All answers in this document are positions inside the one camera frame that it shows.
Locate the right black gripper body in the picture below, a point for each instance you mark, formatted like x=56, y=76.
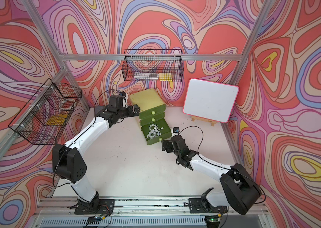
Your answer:
x=170, y=146

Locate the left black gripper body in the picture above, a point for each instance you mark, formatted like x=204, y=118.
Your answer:
x=128, y=112

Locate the green yellow drawer cabinet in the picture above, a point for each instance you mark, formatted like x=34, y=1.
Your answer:
x=152, y=111

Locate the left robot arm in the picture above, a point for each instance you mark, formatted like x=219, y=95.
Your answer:
x=68, y=159

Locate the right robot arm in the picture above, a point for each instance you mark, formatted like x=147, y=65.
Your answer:
x=240, y=191

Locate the grey whiteboard eraser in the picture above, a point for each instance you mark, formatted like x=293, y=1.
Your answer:
x=97, y=110

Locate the wooden whiteboard easel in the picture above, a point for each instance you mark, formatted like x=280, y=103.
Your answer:
x=212, y=122

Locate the yellow item in back basket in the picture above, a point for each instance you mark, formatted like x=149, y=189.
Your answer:
x=165, y=77

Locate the yellow item in basket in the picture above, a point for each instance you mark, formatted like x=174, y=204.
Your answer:
x=165, y=77
x=56, y=120

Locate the pink framed whiteboard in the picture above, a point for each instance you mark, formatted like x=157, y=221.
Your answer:
x=210, y=100

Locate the yellow item in left basket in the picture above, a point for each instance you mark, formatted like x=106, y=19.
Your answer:
x=56, y=120

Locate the green circuit board right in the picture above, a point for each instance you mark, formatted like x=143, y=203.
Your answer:
x=214, y=218

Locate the green circuit board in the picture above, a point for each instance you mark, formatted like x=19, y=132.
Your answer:
x=214, y=218
x=94, y=219

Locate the green circuit board left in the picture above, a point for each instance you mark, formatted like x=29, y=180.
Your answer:
x=94, y=219

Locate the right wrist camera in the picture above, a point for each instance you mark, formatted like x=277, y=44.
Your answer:
x=175, y=131

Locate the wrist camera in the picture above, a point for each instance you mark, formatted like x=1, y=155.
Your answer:
x=175, y=131
x=122, y=93

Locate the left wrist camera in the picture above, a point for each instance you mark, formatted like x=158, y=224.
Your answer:
x=122, y=93

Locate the back wire basket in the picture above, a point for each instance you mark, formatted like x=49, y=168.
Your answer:
x=146, y=64

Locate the wire basket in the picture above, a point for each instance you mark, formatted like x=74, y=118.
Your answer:
x=146, y=64
x=52, y=98

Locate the left wire basket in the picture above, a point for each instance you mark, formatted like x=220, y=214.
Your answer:
x=52, y=98

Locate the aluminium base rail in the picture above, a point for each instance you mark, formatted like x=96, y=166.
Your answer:
x=145, y=212

